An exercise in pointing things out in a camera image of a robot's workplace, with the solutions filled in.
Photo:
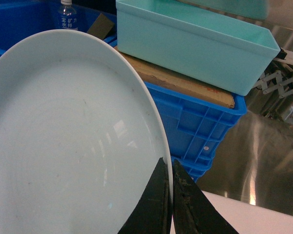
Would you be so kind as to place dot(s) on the brown cardboard sheet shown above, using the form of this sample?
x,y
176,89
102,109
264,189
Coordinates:
x,y
180,83

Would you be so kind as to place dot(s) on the blue crate upper right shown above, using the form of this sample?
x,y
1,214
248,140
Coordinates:
x,y
194,127

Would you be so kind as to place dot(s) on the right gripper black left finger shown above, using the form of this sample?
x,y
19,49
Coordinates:
x,y
153,212

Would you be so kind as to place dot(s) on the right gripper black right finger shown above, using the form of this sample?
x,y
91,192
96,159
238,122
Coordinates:
x,y
193,213

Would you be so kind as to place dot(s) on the blue crate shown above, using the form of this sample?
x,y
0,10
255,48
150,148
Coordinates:
x,y
195,170
22,18
194,127

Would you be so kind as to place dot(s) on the clear water bottle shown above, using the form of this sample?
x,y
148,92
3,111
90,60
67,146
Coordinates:
x,y
67,16

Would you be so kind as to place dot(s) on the blue crate upper middle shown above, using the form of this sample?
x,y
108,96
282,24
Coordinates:
x,y
22,18

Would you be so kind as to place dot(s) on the blue crate lower right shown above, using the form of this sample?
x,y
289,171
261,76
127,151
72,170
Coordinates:
x,y
195,170

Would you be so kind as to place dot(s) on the metal scissor gate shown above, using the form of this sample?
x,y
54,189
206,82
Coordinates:
x,y
277,79

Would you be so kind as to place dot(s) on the teal plastic bin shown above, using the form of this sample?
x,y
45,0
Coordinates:
x,y
222,51

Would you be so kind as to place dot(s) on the black flat board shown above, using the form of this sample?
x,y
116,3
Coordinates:
x,y
101,27

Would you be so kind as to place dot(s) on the light blue oval tray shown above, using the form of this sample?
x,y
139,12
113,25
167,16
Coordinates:
x,y
80,136

